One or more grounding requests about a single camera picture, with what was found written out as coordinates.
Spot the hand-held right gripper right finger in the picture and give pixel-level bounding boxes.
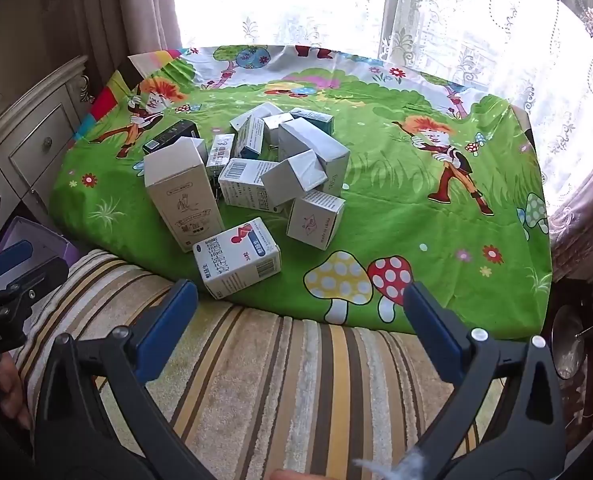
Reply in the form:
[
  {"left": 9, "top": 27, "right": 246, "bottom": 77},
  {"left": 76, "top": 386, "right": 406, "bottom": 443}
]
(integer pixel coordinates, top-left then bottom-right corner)
[{"left": 401, "top": 281, "right": 569, "bottom": 480}]

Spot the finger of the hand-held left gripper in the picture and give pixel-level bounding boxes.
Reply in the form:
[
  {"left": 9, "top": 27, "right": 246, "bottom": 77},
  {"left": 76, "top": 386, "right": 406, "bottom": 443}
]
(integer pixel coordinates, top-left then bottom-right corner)
[
  {"left": 0, "top": 240, "right": 34, "bottom": 282},
  {"left": 0, "top": 258, "right": 70, "bottom": 322}
]

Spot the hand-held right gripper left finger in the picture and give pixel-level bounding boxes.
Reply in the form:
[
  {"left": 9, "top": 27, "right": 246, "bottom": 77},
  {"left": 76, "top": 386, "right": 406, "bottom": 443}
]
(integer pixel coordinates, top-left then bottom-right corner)
[{"left": 34, "top": 279, "right": 212, "bottom": 480}]

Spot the purple storage box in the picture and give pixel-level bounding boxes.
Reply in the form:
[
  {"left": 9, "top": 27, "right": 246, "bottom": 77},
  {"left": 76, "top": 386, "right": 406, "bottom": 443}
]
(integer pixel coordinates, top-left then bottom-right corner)
[{"left": 0, "top": 216, "right": 80, "bottom": 273}]

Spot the cream box with line drawing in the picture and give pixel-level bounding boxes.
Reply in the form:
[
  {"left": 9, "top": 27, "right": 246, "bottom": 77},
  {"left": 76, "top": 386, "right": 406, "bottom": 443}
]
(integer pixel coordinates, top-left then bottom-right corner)
[{"left": 144, "top": 136, "right": 226, "bottom": 254}]

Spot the person's left hand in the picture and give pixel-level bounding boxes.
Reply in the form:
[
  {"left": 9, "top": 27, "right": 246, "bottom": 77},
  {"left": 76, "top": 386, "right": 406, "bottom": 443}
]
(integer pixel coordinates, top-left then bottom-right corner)
[{"left": 0, "top": 352, "right": 34, "bottom": 431}]

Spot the white box red heart print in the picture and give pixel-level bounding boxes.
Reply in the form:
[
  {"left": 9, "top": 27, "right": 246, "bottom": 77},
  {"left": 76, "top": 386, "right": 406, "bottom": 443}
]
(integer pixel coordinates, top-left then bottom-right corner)
[{"left": 192, "top": 217, "right": 282, "bottom": 300}]

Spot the cream carved dresser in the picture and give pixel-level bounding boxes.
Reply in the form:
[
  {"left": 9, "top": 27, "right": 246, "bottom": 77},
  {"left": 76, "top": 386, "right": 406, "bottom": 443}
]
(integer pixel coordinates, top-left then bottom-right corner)
[{"left": 0, "top": 25, "right": 94, "bottom": 261}]

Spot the green cartoon printed blanket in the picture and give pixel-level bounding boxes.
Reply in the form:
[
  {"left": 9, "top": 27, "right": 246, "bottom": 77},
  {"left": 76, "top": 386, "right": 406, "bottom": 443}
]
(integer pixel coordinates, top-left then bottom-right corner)
[{"left": 49, "top": 45, "right": 552, "bottom": 336}]

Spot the white fibre tuft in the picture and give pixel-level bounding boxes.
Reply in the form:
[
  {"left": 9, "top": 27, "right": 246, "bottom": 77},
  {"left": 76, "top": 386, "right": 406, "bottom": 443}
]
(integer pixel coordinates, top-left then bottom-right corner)
[{"left": 351, "top": 447, "right": 417, "bottom": 480}]

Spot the white box pink print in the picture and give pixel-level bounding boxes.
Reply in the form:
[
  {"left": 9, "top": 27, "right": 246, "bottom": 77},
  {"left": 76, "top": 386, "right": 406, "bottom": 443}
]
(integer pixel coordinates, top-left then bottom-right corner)
[{"left": 286, "top": 190, "right": 346, "bottom": 251}]

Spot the black box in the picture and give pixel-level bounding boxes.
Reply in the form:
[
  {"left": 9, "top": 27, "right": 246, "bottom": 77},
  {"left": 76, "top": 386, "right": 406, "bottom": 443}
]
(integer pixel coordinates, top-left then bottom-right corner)
[{"left": 142, "top": 119, "right": 201, "bottom": 155}]

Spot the white box green print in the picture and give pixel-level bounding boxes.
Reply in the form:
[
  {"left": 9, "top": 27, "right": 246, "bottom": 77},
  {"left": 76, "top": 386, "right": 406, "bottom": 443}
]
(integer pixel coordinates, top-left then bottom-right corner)
[{"left": 236, "top": 114, "right": 266, "bottom": 160}]

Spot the small plain white box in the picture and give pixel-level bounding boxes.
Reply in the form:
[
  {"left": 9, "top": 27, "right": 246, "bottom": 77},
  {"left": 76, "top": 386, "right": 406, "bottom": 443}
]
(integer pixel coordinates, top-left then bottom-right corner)
[{"left": 262, "top": 112, "right": 295, "bottom": 149}]

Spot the teal and white box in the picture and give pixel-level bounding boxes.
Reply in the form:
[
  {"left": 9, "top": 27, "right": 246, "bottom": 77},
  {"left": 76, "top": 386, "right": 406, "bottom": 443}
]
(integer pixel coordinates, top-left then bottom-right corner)
[{"left": 288, "top": 107, "right": 335, "bottom": 136}]

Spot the beige drape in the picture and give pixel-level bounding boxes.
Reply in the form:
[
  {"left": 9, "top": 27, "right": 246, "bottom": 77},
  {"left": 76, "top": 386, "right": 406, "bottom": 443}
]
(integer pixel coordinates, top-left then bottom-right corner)
[{"left": 36, "top": 0, "right": 184, "bottom": 73}]

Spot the white lace curtain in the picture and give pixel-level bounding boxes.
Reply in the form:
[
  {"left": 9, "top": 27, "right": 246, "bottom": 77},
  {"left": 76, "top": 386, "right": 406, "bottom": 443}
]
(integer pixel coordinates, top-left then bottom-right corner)
[{"left": 171, "top": 0, "right": 593, "bottom": 201}]

